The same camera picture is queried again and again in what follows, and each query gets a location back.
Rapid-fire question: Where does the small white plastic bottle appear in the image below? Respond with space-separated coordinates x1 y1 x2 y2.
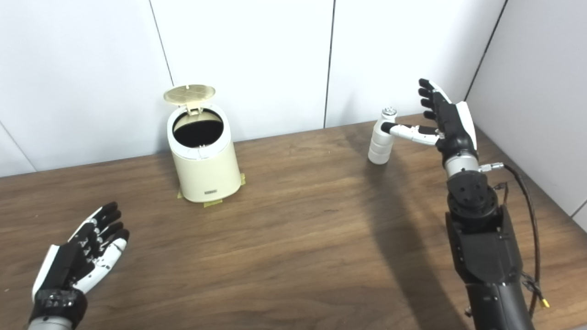
368 107 398 165

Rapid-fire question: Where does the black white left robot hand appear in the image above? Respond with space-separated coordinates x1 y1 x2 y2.
30 202 130 327

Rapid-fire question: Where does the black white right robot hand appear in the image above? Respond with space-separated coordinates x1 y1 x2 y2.
381 78 478 161

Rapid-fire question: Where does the round cream bin lid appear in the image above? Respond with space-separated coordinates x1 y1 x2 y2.
164 84 216 115

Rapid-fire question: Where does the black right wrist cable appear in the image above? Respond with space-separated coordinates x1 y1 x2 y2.
479 162 551 318

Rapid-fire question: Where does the cream-colored plastic bin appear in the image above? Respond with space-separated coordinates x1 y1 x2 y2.
166 103 244 203

